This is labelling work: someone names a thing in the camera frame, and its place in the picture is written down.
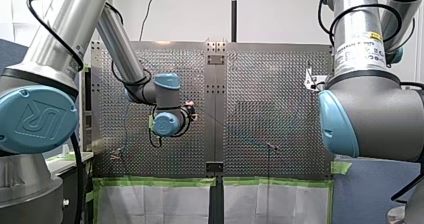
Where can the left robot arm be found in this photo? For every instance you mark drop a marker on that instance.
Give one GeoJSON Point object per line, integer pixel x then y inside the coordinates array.
{"type": "Point", "coordinates": [66, 20]}

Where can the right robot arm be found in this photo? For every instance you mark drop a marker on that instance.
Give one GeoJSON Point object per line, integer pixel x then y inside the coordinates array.
{"type": "Point", "coordinates": [373, 117]}

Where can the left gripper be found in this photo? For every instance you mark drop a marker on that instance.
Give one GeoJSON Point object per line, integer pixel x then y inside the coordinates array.
{"type": "Point", "coordinates": [187, 112]}

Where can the black upright pole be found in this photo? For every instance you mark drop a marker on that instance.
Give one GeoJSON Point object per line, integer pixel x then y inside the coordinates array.
{"type": "Point", "coordinates": [234, 10]}

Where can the dark cabinet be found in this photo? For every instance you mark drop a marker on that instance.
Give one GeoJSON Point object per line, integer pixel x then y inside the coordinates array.
{"type": "Point", "coordinates": [71, 190]}

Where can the grey board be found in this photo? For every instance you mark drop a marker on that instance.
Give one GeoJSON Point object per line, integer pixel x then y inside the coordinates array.
{"type": "Point", "coordinates": [363, 197]}

